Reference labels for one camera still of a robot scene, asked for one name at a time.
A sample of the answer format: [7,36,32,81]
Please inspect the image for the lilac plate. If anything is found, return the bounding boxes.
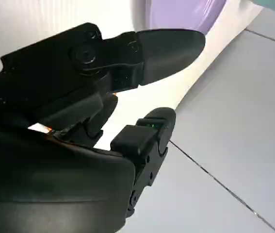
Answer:
[142,0,227,36]

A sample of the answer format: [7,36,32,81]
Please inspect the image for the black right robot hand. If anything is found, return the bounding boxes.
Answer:
[0,22,206,233]

